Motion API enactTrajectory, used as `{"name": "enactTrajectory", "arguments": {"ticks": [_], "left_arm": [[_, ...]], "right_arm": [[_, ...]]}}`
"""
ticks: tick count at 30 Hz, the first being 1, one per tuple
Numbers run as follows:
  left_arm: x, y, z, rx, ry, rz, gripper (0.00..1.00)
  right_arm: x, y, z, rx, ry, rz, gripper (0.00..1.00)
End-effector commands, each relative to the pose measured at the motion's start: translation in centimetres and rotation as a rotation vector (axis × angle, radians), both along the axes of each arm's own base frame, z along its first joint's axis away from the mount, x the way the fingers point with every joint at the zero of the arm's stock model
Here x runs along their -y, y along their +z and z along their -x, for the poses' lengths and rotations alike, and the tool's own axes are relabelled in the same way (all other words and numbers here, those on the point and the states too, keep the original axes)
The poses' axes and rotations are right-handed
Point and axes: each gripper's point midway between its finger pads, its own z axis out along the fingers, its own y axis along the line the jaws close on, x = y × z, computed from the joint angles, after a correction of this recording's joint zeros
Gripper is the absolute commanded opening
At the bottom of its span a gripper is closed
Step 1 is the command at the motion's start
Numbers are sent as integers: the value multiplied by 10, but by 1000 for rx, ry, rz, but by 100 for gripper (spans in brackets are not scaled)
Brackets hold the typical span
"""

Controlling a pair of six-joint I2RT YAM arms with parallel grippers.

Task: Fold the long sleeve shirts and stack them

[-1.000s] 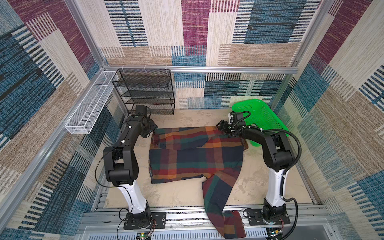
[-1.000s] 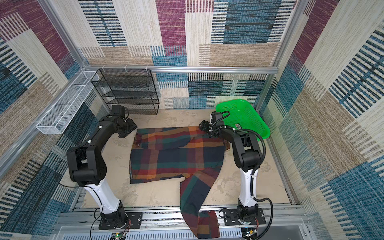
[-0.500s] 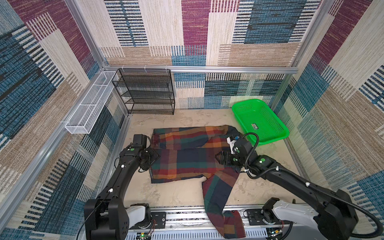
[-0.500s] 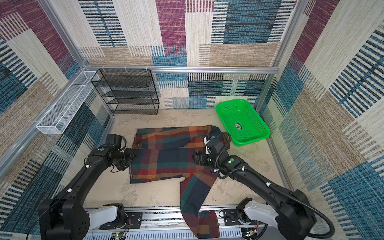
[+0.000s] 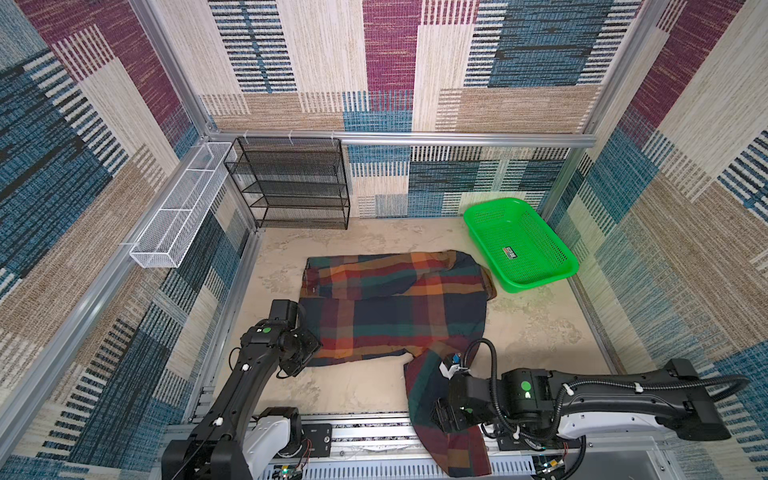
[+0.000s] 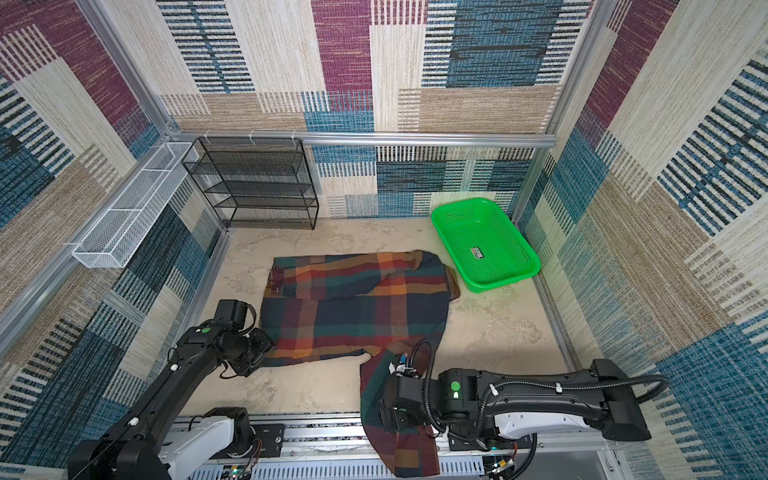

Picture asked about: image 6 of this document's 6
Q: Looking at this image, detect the plaid long sleeve shirt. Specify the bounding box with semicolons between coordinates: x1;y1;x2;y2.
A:
260;250;461;478

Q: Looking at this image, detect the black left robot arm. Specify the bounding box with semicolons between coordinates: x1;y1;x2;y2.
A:
67;321;274;479

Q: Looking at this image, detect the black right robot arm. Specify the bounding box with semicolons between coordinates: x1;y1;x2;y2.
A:
378;359;651;448

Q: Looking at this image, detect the green plastic basket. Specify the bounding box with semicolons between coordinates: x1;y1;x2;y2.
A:
431;198;541;293

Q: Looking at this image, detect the aluminium back crossbar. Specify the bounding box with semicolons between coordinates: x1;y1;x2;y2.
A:
169;130;556;149

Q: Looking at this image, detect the black corrugated cable conduit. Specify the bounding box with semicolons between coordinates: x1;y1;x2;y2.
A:
407;339;671;433

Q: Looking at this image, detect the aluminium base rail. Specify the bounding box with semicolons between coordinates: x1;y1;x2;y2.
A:
107;407;619;480

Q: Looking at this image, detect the black wire mesh shelf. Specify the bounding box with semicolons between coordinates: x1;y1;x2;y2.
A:
181;136;319;230

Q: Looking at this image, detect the white wire mesh tray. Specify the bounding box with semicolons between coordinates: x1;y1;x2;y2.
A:
72;142;192;269

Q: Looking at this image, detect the aluminium frame post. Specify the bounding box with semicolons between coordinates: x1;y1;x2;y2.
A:
509;0;622;223

